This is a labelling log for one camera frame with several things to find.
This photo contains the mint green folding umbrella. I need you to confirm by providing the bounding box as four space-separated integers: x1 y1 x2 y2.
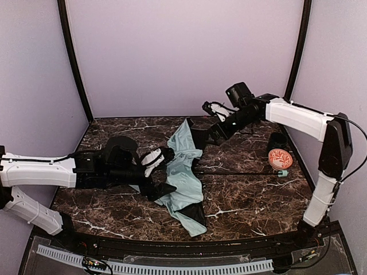
127 117 290 238

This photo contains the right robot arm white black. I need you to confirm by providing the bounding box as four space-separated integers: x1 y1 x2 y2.
189 94 353 248

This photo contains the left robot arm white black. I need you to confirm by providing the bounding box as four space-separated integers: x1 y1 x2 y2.
1 136 176 236

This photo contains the dark green cup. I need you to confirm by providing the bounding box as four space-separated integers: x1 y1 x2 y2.
267 132 288 152

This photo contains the red white patterned bowl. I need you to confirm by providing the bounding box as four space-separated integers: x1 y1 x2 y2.
268 148 293 170

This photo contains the small green circuit board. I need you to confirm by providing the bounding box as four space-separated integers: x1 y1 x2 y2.
81 257 107 272

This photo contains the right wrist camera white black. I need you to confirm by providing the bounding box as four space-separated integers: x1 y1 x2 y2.
202 101 231 122

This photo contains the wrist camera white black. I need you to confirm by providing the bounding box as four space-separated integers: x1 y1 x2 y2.
140 147 175 178
202 101 231 122

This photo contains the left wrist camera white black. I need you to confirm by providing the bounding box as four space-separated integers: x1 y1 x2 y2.
140 147 175 178

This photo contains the grey slotted cable duct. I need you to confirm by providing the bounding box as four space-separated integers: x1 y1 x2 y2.
36 245 274 274

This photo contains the right black corner post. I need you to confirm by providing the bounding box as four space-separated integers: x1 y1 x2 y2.
284 0 313 100

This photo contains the black corner post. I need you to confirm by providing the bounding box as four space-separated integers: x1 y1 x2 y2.
57 0 94 124
284 0 313 100

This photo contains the black front frame rail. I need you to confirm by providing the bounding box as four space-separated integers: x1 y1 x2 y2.
31 222 345 260

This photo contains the left black corner post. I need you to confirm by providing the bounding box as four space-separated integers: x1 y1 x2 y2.
57 0 94 124

